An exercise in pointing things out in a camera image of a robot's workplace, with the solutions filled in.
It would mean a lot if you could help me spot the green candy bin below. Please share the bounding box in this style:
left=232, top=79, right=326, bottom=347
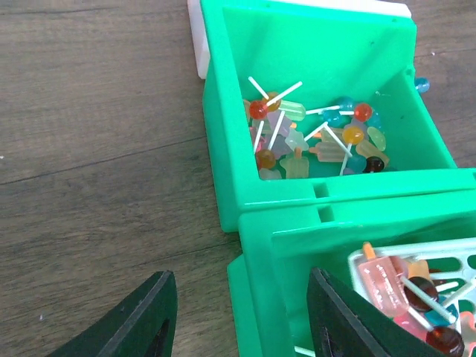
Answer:
left=202, top=1, right=475, bottom=232
left=228, top=194, right=475, bottom=356

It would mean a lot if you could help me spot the blue lollipop on table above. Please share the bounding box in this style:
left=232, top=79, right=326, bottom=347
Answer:
left=414, top=77, right=431, bottom=94

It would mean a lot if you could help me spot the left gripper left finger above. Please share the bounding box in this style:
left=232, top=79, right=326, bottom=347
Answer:
left=50, top=271, right=178, bottom=356

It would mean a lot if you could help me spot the light blue slotted scoop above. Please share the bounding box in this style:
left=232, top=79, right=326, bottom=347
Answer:
left=348, top=237, right=475, bottom=332

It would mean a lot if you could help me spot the white candy bin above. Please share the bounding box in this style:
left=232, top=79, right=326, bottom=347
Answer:
left=187, top=0, right=412, bottom=80

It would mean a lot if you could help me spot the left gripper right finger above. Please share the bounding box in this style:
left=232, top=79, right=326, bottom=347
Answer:
left=306, top=268, right=442, bottom=356

